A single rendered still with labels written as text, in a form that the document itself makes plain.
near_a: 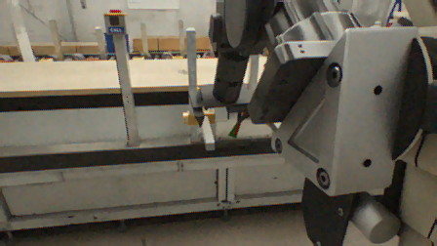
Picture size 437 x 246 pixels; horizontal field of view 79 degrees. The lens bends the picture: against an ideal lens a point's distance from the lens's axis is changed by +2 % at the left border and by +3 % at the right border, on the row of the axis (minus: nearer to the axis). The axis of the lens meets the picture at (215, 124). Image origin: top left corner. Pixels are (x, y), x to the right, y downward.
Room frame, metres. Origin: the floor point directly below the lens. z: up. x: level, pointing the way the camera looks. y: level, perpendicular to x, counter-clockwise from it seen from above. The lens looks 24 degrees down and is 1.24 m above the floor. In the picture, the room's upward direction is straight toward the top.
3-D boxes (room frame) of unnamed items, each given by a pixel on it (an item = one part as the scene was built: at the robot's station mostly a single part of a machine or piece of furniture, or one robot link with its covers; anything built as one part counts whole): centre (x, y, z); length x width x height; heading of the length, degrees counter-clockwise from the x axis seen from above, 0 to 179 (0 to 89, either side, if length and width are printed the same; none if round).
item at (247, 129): (1.04, -0.13, 0.75); 0.26 x 0.01 x 0.10; 98
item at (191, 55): (1.04, 0.09, 0.93); 0.04 x 0.04 x 0.48; 8
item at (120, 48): (1.00, 0.35, 0.93); 0.05 x 0.05 x 0.45; 8
